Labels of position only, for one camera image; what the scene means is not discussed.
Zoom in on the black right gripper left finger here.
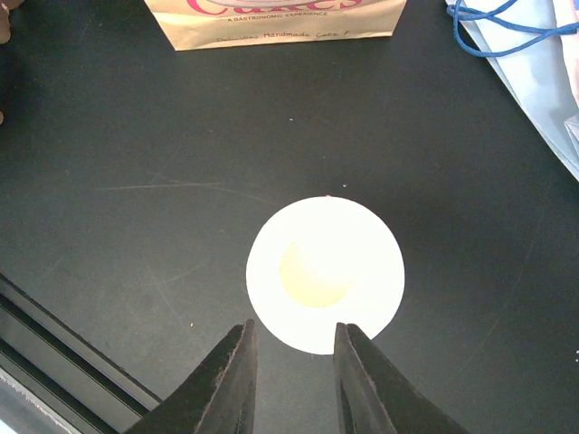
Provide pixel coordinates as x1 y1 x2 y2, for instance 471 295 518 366
127 319 258 433

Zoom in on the light blue paper bag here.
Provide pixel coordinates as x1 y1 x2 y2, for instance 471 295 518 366
446 0 578 175

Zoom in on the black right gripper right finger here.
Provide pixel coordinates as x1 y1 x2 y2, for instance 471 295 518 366
333 323 467 433

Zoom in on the cream pink Cakes paper bag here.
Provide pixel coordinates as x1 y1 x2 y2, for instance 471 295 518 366
146 0 405 51

